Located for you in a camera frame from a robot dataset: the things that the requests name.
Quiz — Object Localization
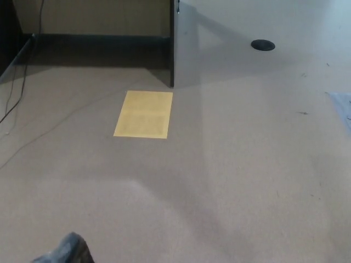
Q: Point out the thin black cable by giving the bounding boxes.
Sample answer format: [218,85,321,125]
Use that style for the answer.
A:
[4,64,17,116]

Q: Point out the dark desk side panel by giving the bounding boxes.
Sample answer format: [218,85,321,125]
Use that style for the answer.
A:
[169,0,202,88]

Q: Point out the black printed plastic bag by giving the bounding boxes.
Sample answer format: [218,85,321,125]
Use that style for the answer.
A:
[31,232,95,263]

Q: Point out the thin grey floor cable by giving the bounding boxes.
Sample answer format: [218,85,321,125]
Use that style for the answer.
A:
[0,91,127,170]

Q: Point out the yellow paper sheet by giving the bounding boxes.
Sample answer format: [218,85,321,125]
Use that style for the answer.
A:
[113,90,174,140]

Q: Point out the dark cabinet with glossy edge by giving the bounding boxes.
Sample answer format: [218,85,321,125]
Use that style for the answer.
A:
[0,0,36,83]

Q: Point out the black round floor cover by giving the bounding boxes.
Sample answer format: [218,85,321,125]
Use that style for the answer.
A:
[251,39,276,51]

